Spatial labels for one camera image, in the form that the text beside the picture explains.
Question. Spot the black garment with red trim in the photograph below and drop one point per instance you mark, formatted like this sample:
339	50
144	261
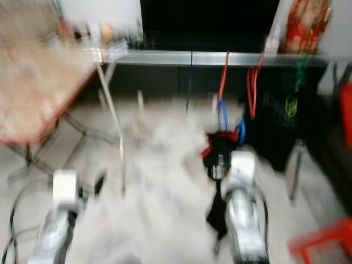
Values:
220	151

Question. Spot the blue plastic hanger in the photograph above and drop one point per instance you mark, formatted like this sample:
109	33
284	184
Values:
242	132

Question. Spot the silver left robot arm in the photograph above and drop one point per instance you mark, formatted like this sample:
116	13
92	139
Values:
52	242

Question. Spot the green plastic hanger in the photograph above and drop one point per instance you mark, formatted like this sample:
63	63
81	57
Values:
302	74

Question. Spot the black polo shirt with logo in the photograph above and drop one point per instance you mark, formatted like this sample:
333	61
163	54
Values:
280	137

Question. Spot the black TV console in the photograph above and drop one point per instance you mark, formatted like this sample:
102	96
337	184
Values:
159	82

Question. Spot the red plastic stool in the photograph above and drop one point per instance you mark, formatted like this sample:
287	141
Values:
324	245

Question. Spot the black flat television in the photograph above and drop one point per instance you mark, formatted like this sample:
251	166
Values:
209	22

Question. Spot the orange round plush toy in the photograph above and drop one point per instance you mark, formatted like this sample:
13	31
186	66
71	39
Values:
106	33

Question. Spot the red gold figurine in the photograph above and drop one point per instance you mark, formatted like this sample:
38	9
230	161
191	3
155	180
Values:
308	25

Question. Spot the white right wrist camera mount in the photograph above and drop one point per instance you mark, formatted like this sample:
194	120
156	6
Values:
243	168

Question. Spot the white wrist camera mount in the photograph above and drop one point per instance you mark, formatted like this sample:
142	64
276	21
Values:
243	168
65	187

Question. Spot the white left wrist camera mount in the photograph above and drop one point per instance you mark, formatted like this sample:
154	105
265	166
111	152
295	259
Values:
65	187

